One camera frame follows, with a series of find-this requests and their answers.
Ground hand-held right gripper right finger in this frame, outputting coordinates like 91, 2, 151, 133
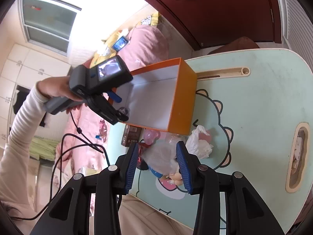
175, 141, 285, 235

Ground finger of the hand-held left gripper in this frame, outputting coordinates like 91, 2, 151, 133
117, 107, 129, 123
108, 90, 122, 103

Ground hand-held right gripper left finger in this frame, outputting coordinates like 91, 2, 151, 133
29, 142, 140, 235

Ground clear plastic bag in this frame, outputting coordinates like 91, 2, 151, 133
142, 137, 184, 174

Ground orange cardboard box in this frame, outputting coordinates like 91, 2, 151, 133
111, 57, 197, 136

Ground person's left forearm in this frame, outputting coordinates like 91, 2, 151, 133
0, 82, 49, 201

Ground person's left hand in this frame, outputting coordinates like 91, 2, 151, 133
36, 76, 72, 104

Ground small doll figure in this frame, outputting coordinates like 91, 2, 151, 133
166, 173, 184, 185

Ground brown carton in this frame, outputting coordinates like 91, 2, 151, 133
121, 125, 142, 147

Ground red and black block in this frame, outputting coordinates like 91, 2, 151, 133
137, 142, 150, 170

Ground white plastic bag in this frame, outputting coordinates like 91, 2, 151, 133
186, 125, 214, 159

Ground pink round case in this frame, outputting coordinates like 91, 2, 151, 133
144, 130, 160, 145

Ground yellow pillow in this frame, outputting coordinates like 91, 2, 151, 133
92, 28, 132, 65

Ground smartphone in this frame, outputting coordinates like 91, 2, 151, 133
112, 36, 129, 51

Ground person's beige trousers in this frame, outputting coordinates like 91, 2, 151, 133
90, 196, 196, 235

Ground pink blanket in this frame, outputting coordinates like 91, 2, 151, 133
56, 26, 169, 177

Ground white cabinets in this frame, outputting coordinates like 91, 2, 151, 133
0, 43, 71, 152

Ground window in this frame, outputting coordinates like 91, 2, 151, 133
21, 0, 81, 54

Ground green striped cloth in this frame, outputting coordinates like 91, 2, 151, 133
31, 136, 61, 161

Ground cartoon print pillow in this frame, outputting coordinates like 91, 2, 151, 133
142, 12, 160, 27

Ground brown cushion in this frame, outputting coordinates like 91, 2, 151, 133
207, 36, 260, 55

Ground maroon wardrobe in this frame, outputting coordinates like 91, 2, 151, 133
117, 0, 284, 52

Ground white slatted panel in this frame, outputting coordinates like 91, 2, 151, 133
276, 0, 313, 61

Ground black cable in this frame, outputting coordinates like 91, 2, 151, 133
32, 113, 108, 221

